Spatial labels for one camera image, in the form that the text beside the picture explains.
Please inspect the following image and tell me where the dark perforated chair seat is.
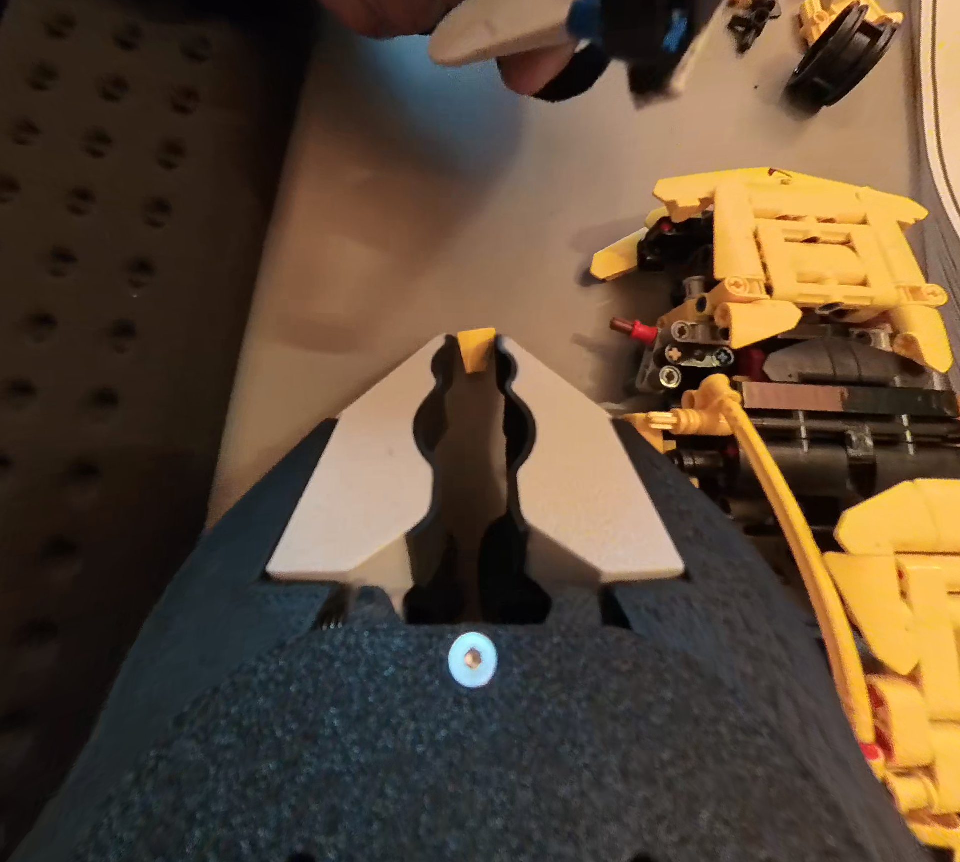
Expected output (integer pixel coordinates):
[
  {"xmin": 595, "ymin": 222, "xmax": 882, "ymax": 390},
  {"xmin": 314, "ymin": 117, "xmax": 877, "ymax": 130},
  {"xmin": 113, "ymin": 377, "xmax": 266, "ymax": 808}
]
[{"xmin": 0, "ymin": 0, "xmax": 320, "ymax": 848}]

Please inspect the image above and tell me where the black toy wheel rim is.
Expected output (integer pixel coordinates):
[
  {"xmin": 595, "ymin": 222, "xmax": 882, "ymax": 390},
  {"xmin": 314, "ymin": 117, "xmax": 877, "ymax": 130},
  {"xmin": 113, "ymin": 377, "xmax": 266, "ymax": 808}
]
[{"xmin": 784, "ymin": 1, "xmax": 903, "ymax": 113}]

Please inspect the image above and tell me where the grey instruction booklet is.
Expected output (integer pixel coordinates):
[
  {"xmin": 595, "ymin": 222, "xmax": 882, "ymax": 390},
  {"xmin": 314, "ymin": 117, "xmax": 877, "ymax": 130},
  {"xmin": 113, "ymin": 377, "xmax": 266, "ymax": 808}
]
[{"xmin": 903, "ymin": 0, "xmax": 960, "ymax": 241}]

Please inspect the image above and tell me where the black brick assembly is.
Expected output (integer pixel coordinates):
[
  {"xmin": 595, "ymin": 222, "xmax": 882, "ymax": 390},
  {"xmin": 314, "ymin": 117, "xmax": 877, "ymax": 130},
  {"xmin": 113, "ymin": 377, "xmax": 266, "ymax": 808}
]
[{"xmin": 566, "ymin": 0, "xmax": 745, "ymax": 112}]

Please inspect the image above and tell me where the grey desk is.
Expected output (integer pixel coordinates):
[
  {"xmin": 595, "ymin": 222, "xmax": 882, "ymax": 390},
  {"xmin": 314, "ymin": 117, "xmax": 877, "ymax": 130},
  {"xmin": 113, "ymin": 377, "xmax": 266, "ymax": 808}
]
[{"xmin": 206, "ymin": 0, "xmax": 960, "ymax": 653}]

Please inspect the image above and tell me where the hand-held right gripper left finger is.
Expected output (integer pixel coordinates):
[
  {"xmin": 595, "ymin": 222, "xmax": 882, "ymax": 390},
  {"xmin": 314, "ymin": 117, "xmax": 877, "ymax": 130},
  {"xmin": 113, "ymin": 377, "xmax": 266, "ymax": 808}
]
[{"xmin": 266, "ymin": 333, "xmax": 460, "ymax": 597}]

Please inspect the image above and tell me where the small yellow brick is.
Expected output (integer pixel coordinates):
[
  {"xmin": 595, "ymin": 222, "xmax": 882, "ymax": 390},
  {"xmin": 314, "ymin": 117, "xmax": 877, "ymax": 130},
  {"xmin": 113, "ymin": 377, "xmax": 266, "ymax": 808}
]
[{"xmin": 456, "ymin": 327, "xmax": 499, "ymax": 376}]

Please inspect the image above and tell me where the yellow toy brick car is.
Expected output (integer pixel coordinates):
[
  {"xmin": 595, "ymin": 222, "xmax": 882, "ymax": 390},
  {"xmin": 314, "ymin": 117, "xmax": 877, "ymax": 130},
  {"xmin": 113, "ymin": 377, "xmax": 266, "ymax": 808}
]
[{"xmin": 588, "ymin": 166, "xmax": 960, "ymax": 850}]

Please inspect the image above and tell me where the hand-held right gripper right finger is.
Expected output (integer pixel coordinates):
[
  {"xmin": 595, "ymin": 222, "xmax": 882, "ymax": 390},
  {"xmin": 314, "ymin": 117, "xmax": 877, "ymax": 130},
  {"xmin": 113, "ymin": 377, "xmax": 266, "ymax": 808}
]
[{"xmin": 491, "ymin": 333, "xmax": 686, "ymax": 592}]

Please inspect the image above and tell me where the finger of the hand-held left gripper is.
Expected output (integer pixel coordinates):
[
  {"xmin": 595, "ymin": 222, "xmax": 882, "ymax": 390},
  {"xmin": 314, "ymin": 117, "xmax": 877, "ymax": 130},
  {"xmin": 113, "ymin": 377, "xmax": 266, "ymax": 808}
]
[
  {"xmin": 669, "ymin": 0, "xmax": 745, "ymax": 92},
  {"xmin": 429, "ymin": 0, "xmax": 603, "ymax": 68}
]

